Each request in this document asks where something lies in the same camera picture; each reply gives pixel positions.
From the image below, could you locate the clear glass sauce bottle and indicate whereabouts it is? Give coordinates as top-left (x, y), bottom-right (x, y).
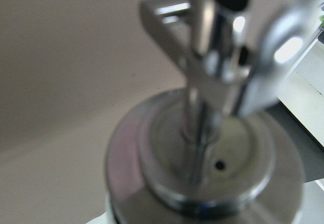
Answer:
top-left (93, 0), bottom-right (318, 223)

